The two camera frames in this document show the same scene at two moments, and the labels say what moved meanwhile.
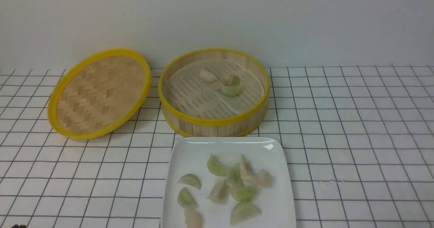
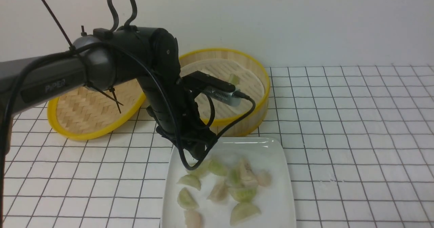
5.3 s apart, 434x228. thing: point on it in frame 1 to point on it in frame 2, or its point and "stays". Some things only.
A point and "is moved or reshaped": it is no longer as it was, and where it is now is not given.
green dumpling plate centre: x=244 y=193 stays
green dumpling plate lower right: x=242 y=210 stays
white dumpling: x=207 y=76 is moved or reshaped
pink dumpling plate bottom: x=193 y=219 stays
